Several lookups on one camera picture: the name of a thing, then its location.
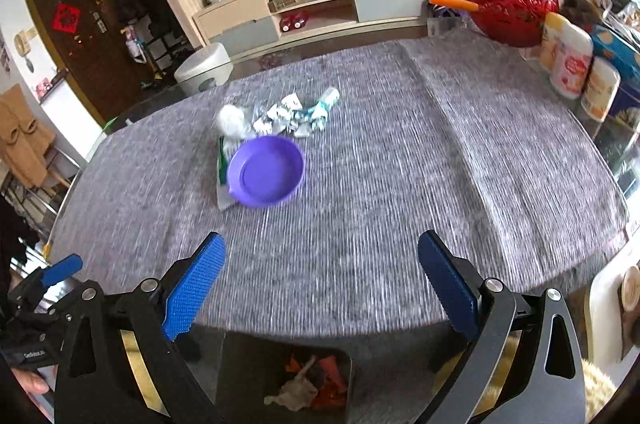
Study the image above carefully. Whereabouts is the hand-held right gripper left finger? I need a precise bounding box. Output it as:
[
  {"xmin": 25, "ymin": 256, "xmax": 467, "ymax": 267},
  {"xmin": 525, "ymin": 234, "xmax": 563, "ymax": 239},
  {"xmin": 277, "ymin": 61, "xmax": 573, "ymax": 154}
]
[{"xmin": 54, "ymin": 231, "xmax": 228, "ymax": 424}]

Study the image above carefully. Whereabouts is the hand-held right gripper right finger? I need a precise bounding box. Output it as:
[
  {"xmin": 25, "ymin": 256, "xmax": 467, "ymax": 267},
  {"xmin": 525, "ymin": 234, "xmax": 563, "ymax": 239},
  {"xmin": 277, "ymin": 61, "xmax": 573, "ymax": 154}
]
[{"xmin": 415, "ymin": 230, "xmax": 586, "ymax": 424}]

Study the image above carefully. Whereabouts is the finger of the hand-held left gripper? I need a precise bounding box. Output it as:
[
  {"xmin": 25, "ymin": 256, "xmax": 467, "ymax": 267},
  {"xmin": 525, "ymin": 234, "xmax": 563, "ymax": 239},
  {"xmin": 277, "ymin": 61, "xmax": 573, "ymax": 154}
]
[
  {"xmin": 9, "ymin": 254, "xmax": 84, "ymax": 305},
  {"xmin": 15, "ymin": 297, "xmax": 72, "ymax": 326}
]

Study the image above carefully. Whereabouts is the green and white packet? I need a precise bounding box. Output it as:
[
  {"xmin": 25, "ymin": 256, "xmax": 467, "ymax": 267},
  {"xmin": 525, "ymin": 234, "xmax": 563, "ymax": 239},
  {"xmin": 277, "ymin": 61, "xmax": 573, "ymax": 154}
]
[{"xmin": 216, "ymin": 135, "xmax": 242, "ymax": 211}]

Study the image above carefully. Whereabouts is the black waste bin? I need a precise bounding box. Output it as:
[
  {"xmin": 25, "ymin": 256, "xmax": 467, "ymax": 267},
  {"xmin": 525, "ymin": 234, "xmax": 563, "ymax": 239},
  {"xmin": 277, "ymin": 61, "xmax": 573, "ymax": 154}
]
[{"xmin": 215, "ymin": 331, "xmax": 353, "ymax": 424}]

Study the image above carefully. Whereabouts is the purple plastic bowl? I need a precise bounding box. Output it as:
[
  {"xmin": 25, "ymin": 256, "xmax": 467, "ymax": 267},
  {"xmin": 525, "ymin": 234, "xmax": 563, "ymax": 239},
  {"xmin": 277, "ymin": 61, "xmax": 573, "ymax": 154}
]
[{"xmin": 226, "ymin": 134, "xmax": 306, "ymax": 208}]

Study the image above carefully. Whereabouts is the white paper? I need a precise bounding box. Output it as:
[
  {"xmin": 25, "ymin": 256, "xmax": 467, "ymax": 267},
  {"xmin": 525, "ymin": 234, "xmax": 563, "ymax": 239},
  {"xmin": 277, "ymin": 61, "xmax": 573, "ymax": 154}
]
[{"xmin": 264, "ymin": 356, "xmax": 322, "ymax": 412}]

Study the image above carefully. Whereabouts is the red foil wrapper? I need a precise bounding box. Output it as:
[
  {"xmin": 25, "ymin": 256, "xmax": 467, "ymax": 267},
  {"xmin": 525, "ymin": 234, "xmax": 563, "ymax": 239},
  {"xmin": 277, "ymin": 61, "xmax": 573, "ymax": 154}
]
[{"xmin": 310, "ymin": 381, "xmax": 349, "ymax": 411}]

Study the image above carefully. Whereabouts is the white tissue ball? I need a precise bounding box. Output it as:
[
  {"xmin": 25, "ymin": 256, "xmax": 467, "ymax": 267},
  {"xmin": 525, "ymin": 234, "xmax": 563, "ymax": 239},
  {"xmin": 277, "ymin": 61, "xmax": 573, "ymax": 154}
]
[{"xmin": 215, "ymin": 103, "xmax": 249, "ymax": 140}]

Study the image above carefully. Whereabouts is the white foil wrapper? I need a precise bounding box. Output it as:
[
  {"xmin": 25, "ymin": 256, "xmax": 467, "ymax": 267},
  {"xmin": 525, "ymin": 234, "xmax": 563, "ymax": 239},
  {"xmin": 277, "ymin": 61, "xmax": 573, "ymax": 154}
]
[{"xmin": 252, "ymin": 93, "xmax": 304, "ymax": 136}]

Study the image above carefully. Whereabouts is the teal and white tube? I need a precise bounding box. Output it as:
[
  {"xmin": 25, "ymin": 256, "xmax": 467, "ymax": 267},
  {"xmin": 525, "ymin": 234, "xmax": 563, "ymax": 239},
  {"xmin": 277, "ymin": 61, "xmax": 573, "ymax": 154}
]
[{"xmin": 306, "ymin": 87, "xmax": 342, "ymax": 131}]

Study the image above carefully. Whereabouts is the person's left hand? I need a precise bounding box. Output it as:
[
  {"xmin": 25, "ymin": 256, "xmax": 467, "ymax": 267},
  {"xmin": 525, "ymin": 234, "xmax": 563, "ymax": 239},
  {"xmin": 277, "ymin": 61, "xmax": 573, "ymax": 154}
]
[{"xmin": 11, "ymin": 369, "xmax": 51, "ymax": 397}]

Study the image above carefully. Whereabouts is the grey table mat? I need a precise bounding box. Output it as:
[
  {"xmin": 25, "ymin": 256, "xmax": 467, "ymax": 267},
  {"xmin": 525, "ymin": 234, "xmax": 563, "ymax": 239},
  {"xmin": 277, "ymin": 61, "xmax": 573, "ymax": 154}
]
[
  {"xmin": 47, "ymin": 39, "xmax": 503, "ymax": 341},
  {"xmin": 400, "ymin": 27, "xmax": 629, "ymax": 305}
]

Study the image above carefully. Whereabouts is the beige hanging coat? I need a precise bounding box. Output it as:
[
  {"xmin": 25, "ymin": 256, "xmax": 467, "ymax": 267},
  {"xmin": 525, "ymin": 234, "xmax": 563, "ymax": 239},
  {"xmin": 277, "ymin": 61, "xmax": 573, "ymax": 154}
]
[{"xmin": 0, "ymin": 84, "xmax": 57, "ymax": 187}]

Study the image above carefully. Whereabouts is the white board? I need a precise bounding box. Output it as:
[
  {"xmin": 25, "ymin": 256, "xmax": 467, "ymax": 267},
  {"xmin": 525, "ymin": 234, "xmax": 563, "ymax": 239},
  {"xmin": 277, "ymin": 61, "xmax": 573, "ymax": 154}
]
[{"xmin": 37, "ymin": 77, "xmax": 103, "ymax": 165}]

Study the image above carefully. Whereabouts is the white chair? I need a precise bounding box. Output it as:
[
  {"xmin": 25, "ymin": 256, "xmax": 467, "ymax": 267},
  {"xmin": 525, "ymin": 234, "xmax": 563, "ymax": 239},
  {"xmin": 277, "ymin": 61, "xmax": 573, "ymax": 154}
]
[{"xmin": 585, "ymin": 249, "xmax": 640, "ymax": 370}]

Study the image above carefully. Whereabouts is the dark wooden door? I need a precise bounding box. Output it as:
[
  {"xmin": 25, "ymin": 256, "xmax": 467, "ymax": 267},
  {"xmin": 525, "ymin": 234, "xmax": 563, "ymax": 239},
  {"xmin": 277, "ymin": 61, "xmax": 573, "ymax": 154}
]
[{"xmin": 17, "ymin": 0, "xmax": 146, "ymax": 125}]

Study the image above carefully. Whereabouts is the white round stool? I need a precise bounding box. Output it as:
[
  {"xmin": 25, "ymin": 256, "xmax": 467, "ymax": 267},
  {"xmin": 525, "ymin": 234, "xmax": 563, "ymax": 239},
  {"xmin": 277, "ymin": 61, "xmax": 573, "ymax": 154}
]
[{"xmin": 174, "ymin": 43, "xmax": 233, "ymax": 98}]

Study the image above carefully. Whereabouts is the small cream bottle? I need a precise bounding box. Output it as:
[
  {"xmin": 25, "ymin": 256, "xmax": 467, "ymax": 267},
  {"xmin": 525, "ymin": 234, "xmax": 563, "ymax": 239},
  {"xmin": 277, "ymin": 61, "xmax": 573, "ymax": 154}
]
[{"xmin": 581, "ymin": 57, "xmax": 622, "ymax": 121}]

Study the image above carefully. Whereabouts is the white bottle pink label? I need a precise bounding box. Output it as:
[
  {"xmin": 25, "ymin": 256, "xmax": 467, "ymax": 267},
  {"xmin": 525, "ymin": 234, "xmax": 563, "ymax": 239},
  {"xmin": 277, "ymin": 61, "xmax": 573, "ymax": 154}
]
[{"xmin": 549, "ymin": 24, "xmax": 595, "ymax": 99}]

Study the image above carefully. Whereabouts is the red diamond door sticker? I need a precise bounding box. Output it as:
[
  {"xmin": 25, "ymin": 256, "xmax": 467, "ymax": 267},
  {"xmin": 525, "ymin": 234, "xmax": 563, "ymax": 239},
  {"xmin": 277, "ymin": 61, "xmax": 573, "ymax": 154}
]
[{"xmin": 51, "ymin": 3, "xmax": 81, "ymax": 36}]

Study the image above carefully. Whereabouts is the blue round tin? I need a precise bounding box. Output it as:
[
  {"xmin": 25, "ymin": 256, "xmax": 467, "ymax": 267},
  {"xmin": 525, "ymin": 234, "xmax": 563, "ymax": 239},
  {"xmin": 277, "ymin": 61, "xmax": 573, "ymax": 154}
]
[{"xmin": 607, "ymin": 79, "xmax": 640, "ymax": 131}]

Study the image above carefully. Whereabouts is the pale yellow bottle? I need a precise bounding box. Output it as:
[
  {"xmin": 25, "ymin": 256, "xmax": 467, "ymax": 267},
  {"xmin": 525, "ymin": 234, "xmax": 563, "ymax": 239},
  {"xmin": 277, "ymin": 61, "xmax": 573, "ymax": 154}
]
[{"xmin": 539, "ymin": 12, "xmax": 571, "ymax": 66}]

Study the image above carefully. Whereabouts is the beige television cabinet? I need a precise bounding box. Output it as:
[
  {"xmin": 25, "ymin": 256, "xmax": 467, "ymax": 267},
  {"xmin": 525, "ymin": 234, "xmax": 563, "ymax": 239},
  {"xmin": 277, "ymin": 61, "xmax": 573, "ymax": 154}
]
[{"xmin": 192, "ymin": 0, "xmax": 433, "ymax": 58}]

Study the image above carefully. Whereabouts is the red plastic basket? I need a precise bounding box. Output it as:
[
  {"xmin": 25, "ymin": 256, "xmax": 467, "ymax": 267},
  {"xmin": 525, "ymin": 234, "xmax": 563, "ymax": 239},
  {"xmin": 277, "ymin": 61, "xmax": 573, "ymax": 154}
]
[{"xmin": 467, "ymin": 0, "xmax": 560, "ymax": 48}]

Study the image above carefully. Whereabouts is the orange stick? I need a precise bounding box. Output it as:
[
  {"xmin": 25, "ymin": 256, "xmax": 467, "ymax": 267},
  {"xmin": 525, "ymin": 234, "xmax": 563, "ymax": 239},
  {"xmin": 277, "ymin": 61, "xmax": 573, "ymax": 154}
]
[{"xmin": 429, "ymin": 0, "xmax": 480, "ymax": 12}]

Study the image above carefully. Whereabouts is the brown furry item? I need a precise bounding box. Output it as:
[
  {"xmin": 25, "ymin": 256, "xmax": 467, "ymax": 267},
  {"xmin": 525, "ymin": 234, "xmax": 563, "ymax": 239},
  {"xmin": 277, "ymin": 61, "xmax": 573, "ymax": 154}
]
[{"xmin": 560, "ymin": 0, "xmax": 608, "ymax": 31}]

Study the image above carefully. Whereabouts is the wall intercom phone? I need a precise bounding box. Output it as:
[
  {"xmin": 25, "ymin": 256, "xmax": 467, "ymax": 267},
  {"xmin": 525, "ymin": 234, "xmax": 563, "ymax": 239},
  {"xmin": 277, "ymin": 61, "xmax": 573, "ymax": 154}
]
[{"xmin": 14, "ymin": 27, "xmax": 39, "ymax": 72}]

